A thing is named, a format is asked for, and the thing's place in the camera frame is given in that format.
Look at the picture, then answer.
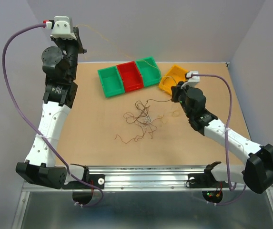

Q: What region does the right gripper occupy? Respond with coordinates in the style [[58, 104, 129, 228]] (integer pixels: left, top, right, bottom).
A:
[[172, 81, 195, 118]]

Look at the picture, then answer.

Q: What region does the wire bundle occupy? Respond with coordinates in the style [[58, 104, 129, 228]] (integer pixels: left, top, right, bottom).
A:
[[114, 99, 172, 144]]

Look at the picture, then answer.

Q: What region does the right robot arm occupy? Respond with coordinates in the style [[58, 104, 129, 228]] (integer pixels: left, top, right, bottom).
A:
[[171, 82, 273, 194]]

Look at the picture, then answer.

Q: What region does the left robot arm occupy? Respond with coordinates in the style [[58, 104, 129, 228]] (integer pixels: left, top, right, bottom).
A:
[[16, 27, 86, 189]]

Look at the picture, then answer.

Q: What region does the yellow bin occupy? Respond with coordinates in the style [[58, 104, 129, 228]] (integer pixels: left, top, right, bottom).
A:
[[158, 64, 188, 95]]

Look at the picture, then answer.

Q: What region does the right green bin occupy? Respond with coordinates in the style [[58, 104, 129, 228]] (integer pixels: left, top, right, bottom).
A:
[[135, 57, 162, 87]]

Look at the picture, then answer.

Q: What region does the green bin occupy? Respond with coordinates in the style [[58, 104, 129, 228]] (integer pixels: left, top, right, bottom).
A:
[[98, 66, 125, 98], [135, 57, 162, 87]]

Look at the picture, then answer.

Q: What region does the red bin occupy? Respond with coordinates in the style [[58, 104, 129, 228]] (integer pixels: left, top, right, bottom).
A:
[[117, 61, 144, 93]]

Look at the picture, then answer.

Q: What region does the left green bin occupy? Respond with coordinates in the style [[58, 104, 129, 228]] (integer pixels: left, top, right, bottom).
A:
[[98, 66, 125, 98]]

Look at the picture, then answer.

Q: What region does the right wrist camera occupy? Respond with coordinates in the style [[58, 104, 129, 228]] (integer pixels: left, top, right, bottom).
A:
[[181, 71, 200, 88]]

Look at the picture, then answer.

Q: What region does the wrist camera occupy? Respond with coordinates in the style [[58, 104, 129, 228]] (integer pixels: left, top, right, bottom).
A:
[[181, 71, 200, 88], [43, 16, 77, 40]]

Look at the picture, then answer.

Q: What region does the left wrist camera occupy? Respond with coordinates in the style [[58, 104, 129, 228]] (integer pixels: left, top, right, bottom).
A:
[[43, 16, 77, 40]]

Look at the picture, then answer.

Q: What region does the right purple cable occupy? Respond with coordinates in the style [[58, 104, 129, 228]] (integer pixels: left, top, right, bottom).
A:
[[191, 73, 246, 207]]

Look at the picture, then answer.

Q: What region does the purple cable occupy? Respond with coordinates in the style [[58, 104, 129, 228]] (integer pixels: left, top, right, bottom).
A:
[[2, 23, 104, 208], [191, 73, 246, 207]]

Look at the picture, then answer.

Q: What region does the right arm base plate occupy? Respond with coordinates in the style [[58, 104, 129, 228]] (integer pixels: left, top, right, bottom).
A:
[[185, 173, 229, 188]]

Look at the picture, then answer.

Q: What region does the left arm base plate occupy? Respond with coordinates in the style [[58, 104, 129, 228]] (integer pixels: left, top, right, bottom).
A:
[[62, 174, 105, 190]]

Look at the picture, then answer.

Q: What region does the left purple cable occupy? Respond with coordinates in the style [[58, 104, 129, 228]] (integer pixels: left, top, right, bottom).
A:
[[2, 23, 104, 208]]

